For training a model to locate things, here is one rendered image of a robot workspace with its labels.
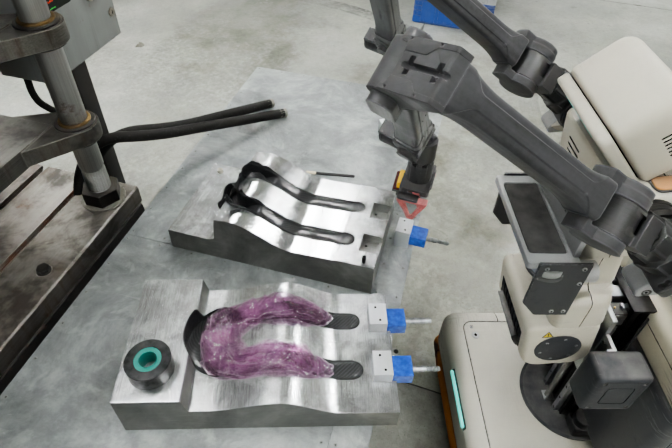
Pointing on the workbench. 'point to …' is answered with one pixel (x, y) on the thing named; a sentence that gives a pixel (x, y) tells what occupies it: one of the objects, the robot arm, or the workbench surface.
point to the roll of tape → (152, 348)
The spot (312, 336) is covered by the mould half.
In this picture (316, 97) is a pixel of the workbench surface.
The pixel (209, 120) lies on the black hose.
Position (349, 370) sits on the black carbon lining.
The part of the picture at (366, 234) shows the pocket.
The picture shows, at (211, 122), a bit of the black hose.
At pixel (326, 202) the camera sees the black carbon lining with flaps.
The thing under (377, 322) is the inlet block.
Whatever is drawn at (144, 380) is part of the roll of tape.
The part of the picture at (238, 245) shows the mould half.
